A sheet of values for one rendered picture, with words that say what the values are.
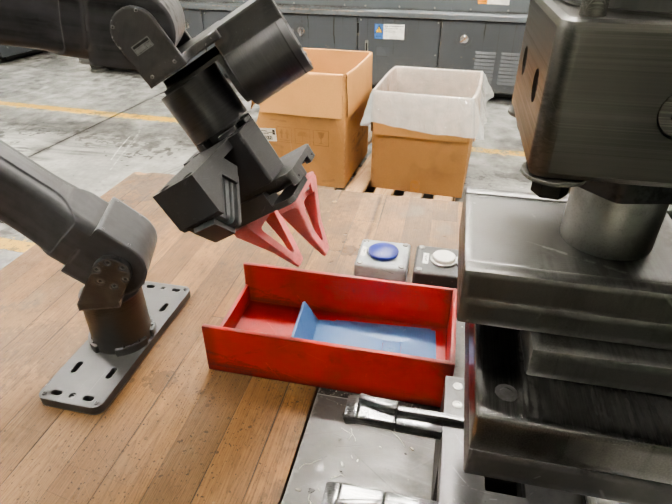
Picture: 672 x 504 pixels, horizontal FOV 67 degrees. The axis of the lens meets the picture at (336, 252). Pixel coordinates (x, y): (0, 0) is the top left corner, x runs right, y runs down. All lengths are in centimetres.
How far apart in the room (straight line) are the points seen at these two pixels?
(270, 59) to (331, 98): 209
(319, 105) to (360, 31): 236
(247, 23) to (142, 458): 38
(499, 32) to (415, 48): 69
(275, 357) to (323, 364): 5
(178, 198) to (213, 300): 28
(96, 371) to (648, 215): 51
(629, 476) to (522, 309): 7
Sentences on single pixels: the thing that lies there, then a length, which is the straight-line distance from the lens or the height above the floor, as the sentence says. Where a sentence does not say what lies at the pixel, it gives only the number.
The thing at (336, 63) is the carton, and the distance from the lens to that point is 307.
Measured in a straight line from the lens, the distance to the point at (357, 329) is 59.
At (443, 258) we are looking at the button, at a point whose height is 94.
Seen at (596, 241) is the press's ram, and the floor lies 119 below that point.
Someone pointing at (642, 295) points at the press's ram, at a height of 118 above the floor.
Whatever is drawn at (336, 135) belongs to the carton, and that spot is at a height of 43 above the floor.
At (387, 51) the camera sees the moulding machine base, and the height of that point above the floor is 38.
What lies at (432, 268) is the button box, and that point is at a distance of 66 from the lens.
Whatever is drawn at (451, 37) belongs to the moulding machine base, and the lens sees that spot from 474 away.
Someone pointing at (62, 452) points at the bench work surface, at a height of 90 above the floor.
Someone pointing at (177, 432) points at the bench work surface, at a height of 90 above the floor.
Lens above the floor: 130
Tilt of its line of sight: 32 degrees down
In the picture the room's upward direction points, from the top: straight up
